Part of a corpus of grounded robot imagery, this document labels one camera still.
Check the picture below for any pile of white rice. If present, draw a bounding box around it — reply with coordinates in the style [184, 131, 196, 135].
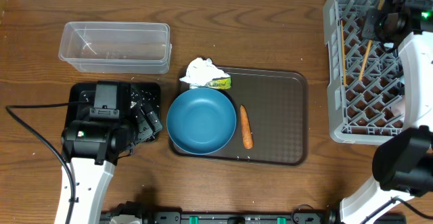
[76, 85, 160, 118]

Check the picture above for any crumpled white tissue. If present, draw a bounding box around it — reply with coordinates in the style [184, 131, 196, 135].
[179, 58, 231, 85]

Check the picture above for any clear plastic bin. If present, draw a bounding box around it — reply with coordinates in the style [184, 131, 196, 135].
[58, 22, 172, 74]

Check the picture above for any wooden chopstick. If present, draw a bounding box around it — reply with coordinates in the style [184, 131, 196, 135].
[340, 19, 347, 87]
[358, 0, 385, 81]

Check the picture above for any pale pink cup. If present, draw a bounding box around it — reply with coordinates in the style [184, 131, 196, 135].
[390, 98, 405, 116]

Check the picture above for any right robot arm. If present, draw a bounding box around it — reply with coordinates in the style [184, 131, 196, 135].
[323, 0, 432, 223]

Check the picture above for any black rectangular tray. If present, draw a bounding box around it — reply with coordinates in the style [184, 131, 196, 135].
[64, 83, 163, 144]

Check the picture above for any yellow green wrapper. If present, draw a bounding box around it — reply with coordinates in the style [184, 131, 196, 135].
[189, 77, 231, 90]

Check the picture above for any orange carrot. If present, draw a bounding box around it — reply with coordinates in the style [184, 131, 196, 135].
[240, 105, 254, 149]

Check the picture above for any dark blue bowl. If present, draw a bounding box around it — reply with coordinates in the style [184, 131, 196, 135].
[166, 87, 237, 155]

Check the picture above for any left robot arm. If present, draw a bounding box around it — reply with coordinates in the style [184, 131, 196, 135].
[55, 81, 163, 223]

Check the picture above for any grey dishwasher rack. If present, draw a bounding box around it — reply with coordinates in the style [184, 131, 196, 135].
[322, 0, 433, 145]

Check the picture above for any dark brown serving tray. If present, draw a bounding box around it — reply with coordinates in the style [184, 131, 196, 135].
[168, 68, 308, 166]

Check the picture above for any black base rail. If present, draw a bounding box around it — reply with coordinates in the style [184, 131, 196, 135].
[101, 202, 407, 224]

